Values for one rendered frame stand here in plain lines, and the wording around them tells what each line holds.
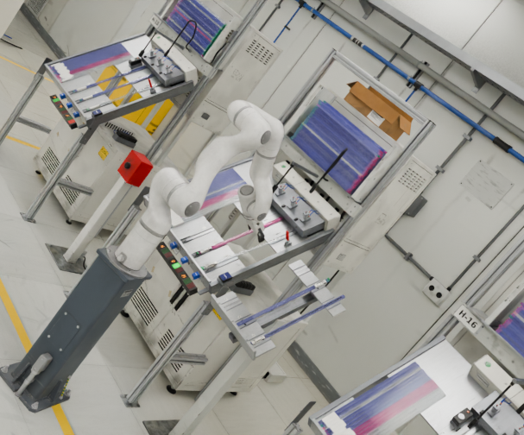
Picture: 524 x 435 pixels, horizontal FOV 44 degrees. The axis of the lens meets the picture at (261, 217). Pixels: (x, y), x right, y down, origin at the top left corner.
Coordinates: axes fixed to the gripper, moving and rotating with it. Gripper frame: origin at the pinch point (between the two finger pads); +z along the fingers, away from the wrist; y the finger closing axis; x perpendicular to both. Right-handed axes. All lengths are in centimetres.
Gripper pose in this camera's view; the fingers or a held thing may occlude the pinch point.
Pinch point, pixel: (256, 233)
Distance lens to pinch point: 304.2
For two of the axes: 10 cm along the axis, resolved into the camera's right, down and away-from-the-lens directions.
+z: 1.3, 6.1, 7.8
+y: -5.0, -6.4, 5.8
